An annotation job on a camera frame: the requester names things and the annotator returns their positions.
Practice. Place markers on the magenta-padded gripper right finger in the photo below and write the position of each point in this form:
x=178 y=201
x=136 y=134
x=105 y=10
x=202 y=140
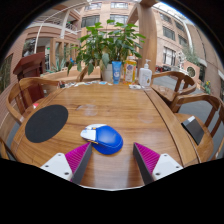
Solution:
x=165 y=165

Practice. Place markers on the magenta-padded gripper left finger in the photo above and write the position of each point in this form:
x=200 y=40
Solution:
x=58 y=164

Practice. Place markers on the blue and white computer mouse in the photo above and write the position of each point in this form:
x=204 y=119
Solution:
x=106 y=140

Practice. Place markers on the black round mouse pad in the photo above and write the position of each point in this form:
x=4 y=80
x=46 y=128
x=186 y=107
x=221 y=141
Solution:
x=46 y=123

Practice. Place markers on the black notebook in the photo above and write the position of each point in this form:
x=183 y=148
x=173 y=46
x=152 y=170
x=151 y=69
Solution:
x=193 y=130

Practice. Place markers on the wooden armchair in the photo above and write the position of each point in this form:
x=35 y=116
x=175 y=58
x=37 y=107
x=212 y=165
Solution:
x=165 y=91
x=206 y=146
x=20 y=88
x=81 y=71

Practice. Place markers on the red shopping bag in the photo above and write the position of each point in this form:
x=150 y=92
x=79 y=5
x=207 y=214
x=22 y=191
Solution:
x=35 y=105

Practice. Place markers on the small white packet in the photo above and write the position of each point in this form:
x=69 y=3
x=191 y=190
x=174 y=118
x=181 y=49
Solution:
x=135 y=87

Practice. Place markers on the yellow flower plant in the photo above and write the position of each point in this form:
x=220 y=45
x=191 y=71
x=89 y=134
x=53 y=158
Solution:
x=207 y=87

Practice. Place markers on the white pump bottle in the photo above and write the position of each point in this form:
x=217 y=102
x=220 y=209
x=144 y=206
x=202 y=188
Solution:
x=145 y=76

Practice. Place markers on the spiky green agave plant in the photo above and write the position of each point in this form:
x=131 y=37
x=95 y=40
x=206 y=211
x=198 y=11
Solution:
x=59 y=66

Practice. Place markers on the yellow liquid bottle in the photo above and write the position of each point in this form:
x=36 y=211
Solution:
x=130 y=71

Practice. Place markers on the dark red wooden lectern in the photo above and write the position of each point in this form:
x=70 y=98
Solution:
x=31 y=65

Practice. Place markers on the blue squeeze tube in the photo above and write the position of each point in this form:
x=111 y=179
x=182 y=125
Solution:
x=116 y=72

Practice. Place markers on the white statue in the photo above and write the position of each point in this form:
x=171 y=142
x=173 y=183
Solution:
x=182 y=59

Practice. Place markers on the green potted plant white pot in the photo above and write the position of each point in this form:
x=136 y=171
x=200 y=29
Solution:
x=106 y=45

